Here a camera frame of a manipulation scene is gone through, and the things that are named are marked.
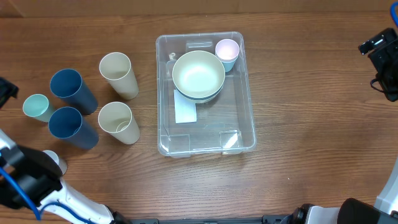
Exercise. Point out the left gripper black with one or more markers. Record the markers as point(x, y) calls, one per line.
point(7, 89)

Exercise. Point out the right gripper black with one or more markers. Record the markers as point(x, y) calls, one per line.
point(388, 43)

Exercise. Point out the mint green small cup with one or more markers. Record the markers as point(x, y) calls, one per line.
point(39, 107)

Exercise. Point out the dark blue tall cup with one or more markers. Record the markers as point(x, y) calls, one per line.
point(68, 85)
point(69, 125)

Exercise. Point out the grey small cup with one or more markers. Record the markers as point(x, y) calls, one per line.
point(58, 160)

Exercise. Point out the cream tall cup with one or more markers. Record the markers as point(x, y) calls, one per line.
point(117, 119)
point(116, 68)

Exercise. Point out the pink small cup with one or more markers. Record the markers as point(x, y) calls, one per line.
point(227, 50)

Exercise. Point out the light blue small cup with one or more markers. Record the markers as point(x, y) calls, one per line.
point(228, 64)

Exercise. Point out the cream bowl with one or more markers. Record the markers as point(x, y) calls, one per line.
point(196, 68)

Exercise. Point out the dark blue bowl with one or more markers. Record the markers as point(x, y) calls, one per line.
point(207, 93)

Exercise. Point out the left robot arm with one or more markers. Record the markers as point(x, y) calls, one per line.
point(32, 179)

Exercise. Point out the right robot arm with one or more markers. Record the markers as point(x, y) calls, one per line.
point(353, 211)

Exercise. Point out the clear plastic storage container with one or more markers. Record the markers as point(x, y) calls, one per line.
point(223, 125)

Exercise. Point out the white label sticker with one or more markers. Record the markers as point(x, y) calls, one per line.
point(185, 110)

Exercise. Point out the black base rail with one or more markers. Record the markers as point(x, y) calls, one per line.
point(265, 219)

